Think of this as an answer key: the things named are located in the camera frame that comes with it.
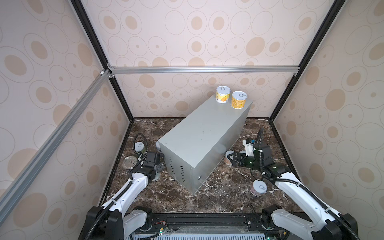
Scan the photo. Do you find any yellow fruit label can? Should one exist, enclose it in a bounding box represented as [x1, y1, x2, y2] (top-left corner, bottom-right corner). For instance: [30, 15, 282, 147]
[216, 86, 231, 104]

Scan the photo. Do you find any black corner frame post left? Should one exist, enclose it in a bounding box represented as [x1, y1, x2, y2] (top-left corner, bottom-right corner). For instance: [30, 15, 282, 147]
[70, 0, 135, 122]

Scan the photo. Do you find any purple white label can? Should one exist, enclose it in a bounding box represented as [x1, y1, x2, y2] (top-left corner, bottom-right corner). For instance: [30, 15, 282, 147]
[250, 180, 267, 197]

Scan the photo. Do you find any light blue bear can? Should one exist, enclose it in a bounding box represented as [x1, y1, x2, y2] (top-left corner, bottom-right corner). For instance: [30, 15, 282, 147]
[154, 171, 163, 181]

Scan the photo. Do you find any yellow orange label can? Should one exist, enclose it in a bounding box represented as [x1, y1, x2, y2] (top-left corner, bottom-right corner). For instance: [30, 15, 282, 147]
[231, 91, 247, 110]

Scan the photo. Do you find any grey metal cabinet box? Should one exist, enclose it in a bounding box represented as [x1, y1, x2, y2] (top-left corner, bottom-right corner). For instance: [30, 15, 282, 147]
[159, 97, 253, 195]

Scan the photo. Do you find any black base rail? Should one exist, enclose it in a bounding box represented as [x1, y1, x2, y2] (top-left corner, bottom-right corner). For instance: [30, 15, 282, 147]
[77, 211, 337, 240]

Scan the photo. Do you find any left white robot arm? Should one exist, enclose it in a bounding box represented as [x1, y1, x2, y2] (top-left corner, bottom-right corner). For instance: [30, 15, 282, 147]
[79, 133, 164, 240]

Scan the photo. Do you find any silver horizontal back rail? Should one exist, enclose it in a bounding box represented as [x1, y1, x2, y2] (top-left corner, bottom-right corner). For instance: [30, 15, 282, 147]
[110, 65, 300, 75]

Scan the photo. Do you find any blue label dark can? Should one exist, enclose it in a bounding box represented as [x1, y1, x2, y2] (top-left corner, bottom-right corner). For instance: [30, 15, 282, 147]
[122, 156, 138, 170]

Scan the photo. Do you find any green label can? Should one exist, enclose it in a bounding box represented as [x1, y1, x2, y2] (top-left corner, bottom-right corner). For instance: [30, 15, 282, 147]
[134, 142, 147, 155]

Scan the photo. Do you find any black corner frame post right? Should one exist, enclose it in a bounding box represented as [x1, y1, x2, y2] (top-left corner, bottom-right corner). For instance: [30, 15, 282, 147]
[270, 0, 347, 123]

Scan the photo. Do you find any silver left side rail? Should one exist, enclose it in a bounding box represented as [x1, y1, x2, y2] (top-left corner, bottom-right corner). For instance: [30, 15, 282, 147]
[1, 69, 112, 225]

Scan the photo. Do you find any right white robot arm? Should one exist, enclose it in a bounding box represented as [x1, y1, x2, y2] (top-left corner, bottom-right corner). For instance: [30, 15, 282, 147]
[225, 128, 359, 240]

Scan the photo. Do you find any black corner frame post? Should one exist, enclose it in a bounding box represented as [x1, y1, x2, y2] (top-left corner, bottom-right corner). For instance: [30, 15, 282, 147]
[70, 0, 135, 122]
[270, 0, 347, 123]

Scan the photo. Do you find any orange white label can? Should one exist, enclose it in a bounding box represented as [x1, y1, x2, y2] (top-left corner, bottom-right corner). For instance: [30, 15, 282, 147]
[224, 151, 234, 166]

